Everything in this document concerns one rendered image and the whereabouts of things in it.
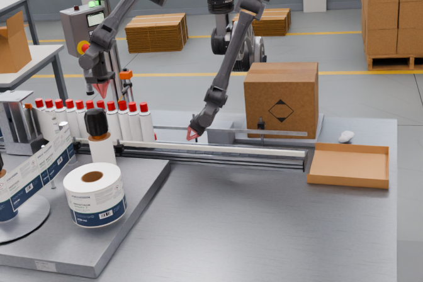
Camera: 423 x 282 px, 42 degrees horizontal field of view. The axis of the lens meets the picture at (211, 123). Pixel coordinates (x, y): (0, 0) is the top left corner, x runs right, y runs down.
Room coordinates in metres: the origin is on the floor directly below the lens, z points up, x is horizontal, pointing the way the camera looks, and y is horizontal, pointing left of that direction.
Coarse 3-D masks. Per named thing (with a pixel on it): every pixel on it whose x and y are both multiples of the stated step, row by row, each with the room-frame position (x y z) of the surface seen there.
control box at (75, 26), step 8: (72, 8) 2.33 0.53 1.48; (80, 8) 2.32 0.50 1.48; (88, 8) 2.30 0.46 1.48; (96, 8) 2.31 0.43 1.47; (104, 8) 2.32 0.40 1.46; (64, 16) 2.27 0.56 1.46; (72, 16) 2.24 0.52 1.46; (80, 16) 2.26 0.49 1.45; (104, 16) 2.32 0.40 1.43; (64, 24) 2.28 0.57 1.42; (72, 24) 2.23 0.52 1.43; (80, 24) 2.25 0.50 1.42; (64, 32) 2.30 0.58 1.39; (72, 32) 2.24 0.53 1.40; (80, 32) 2.25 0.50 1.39; (88, 32) 2.27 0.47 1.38; (72, 40) 2.24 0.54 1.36; (80, 40) 2.24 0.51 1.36; (88, 40) 2.27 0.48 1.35; (72, 48) 2.26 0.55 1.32; (80, 48) 2.24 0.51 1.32; (80, 56) 2.24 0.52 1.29
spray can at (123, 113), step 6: (120, 102) 2.19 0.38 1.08; (120, 108) 2.18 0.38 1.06; (126, 108) 2.19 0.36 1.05; (120, 114) 2.17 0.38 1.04; (126, 114) 2.17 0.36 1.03; (120, 120) 2.18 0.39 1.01; (126, 120) 2.17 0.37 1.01; (120, 126) 2.19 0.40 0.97; (126, 126) 2.17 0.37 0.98; (126, 132) 2.17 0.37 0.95; (126, 138) 2.17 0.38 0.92
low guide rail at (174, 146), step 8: (128, 144) 2.14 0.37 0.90; (136, 144) 2.13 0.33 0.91; (144, 144) 2.12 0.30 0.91; (152, 144) 2.10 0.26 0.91; (160, 144) 2.09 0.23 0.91; (168, 144) 2.08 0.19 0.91; (176, 144) 2.07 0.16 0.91; (184, 144) 2.06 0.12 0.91; (240, 152) 1.97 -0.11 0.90; (248, 152) 1.96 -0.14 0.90; (256, 152) 1.95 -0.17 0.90; (264, 152) 1.94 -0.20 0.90; (272, 152) 1.93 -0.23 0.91; (280, 152) 1.92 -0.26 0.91; (288, 152) 1.91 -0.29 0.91; (296, 152) 1.90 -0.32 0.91; (304, 152) 1.89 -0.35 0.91
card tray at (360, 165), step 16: (320, 144) 2.03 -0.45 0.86; (336, 144) 2.01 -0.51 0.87; (352, 144) 1.99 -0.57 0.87; (320, 160) 1.95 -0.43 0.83; (336, 160) 1.94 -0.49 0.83; (352, 160) 1.93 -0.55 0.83; (368, 160) 1.91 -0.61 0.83; (384, 160) 1.90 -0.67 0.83; (320, 176) 1.78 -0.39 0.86; (336, 176) 1.76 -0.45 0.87; (352, 176) 1.80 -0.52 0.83; (368, 176) 1.79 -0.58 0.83; (384, 176) 1.78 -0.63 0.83
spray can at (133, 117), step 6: (132, 102) 2.18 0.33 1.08; (132, 108) 2.15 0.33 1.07; (132, 114) 2.15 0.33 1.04; (132, 120) 2.14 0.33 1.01; (138, 120) 2.15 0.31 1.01; (132, 126) 2.15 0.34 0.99; (138, 126) 2.15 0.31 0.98; (132, 132) 2.15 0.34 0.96; (138, 132) 2.15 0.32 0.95; (132, 138) 2.16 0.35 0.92; (138, 138) 2.14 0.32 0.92
